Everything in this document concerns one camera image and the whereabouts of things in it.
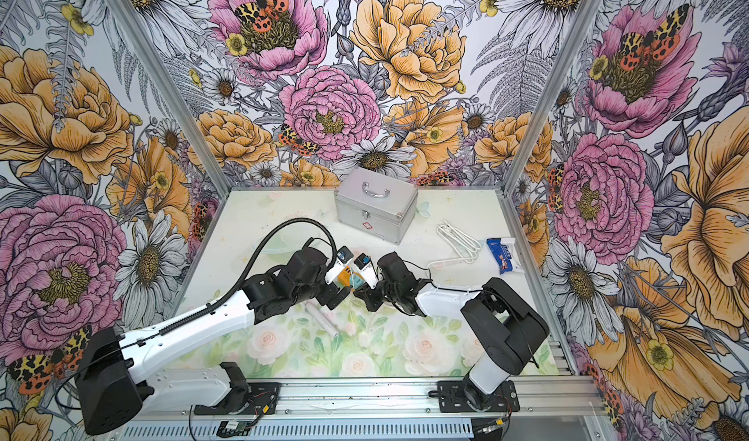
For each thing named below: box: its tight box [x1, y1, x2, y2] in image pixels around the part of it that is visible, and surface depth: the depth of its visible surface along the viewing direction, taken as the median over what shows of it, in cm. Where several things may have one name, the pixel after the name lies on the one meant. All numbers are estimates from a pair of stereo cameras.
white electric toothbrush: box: [305, 301, 341, 339], surface depth 87 cm
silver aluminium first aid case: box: [333, 166, 419, 245], surface depth 102 cm
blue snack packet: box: [485, 237, 523, 276], surface depth 101 cm
